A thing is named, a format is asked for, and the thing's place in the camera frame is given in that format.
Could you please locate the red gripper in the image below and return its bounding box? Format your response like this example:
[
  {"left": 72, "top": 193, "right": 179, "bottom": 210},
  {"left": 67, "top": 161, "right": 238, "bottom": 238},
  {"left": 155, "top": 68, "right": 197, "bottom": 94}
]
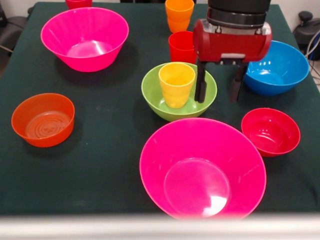
[{"left": 192, "top": 19, "right": 273, "bottom": 104}]

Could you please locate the yellow cup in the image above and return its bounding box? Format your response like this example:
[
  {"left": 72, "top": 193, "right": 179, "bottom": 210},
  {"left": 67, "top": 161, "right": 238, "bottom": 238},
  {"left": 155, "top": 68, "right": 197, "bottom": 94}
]
[{"left": 158, "top": 62, "right": 197, "bottom": 109}]

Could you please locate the blue bowl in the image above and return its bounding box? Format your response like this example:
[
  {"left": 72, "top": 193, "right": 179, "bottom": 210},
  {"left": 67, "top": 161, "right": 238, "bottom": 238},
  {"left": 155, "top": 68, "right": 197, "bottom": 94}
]
[{"left": 242, "top": 40, "right": 310, "bottom": 97}]

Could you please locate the green bowl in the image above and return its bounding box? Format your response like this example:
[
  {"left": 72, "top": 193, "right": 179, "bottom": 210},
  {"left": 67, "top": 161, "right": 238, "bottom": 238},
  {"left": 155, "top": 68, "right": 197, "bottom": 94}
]
[{"left": 141, "top": 62, "right": 218, "bottom": 123}]

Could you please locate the large pink bowl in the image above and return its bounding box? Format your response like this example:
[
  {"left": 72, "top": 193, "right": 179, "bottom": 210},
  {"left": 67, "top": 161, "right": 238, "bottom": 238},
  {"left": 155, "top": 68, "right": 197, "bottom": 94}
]
[
  {"left": 40, "top": 6, "right": 130, "bottom": 73},
  {"left": 139, "top": 117, "right": 268, "bottom": 221}
]

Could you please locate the small crimson bowl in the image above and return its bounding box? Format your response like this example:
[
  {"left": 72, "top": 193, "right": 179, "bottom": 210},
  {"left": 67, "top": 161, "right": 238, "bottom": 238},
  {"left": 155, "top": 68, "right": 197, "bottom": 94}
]
[{"left": 240, "top": 107, "right": 302, "bottom": 158}]

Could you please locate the orange bowl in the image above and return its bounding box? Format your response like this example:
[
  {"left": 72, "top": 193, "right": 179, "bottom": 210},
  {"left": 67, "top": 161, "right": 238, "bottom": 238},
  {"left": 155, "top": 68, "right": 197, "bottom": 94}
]
[{"left": 11, "top": 92, "right": 76, "bottom": 148}]

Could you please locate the red cup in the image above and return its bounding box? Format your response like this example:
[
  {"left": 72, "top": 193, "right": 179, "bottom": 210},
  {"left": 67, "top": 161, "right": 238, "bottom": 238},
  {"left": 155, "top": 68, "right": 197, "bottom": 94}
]
[{"left": 168, "top": 30, "right": 198, "bottom": 65}]

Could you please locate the orange cup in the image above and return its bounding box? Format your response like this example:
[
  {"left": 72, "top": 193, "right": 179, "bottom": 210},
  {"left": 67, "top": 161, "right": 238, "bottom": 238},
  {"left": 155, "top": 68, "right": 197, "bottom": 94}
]
[{"left": 164, "top": 0, "right": 195, "bottom": 33}]

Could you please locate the crimson cup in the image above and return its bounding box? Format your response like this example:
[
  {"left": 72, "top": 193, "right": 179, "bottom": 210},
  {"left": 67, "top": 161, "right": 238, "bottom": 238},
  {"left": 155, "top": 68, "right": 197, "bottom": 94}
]
[{"left": 65, "top": 0, "right": 93, "bottom": 10}]

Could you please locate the dark green table cloth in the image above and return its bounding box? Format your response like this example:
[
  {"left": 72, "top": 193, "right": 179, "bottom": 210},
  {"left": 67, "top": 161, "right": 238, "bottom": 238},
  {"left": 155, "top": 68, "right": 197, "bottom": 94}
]
[{"left": 0, "top": 2, "right": 320, "bottom": 216}]

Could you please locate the tangle of cables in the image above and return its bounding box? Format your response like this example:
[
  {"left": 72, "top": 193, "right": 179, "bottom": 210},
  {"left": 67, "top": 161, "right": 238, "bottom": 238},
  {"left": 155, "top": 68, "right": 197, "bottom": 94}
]
[{"left": 303, "top": 29, "right": 320, "bottom": 86}]

